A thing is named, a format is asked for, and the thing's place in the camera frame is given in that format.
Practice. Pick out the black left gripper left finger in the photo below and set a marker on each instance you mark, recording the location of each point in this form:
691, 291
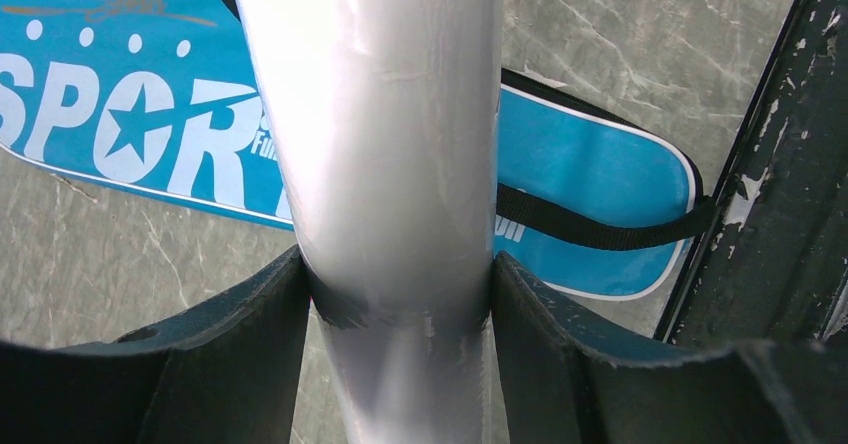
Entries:
223, 371

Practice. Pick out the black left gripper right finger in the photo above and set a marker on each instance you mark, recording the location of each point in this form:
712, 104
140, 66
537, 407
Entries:
569, 375

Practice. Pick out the white shuttlecock tube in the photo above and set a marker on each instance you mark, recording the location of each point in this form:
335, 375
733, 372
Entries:
384, 114

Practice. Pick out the blue racket bag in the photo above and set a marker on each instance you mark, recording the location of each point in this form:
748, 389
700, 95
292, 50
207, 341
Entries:
158, 98

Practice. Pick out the black base frame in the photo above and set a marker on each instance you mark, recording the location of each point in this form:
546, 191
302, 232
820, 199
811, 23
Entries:
773, 263

